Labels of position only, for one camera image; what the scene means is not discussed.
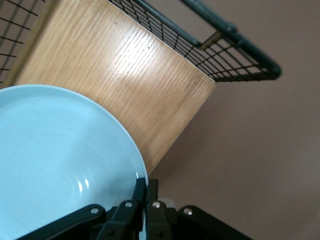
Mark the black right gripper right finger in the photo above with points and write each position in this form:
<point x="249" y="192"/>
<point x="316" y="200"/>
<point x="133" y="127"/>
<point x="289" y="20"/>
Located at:
<point x="160" y="220"/>

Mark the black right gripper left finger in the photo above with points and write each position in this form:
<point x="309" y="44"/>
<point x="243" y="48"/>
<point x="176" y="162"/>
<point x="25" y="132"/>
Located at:
<point x="125" y="217"/>

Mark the light blue round plate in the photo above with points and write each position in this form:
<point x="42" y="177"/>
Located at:
<point x="57" y="155"/>

